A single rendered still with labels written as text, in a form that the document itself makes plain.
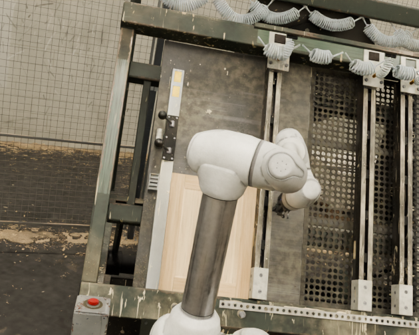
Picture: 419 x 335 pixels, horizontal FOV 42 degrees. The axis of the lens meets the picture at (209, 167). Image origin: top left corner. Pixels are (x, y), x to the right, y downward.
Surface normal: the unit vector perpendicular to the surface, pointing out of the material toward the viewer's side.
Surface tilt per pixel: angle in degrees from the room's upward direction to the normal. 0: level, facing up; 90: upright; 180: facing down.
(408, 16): 90
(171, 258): 59
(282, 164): 69
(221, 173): 96
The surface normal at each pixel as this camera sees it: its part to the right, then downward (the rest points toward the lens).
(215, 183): -0.39, 0.28
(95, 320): 0.11, 0.29
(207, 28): 0.19, -0.24
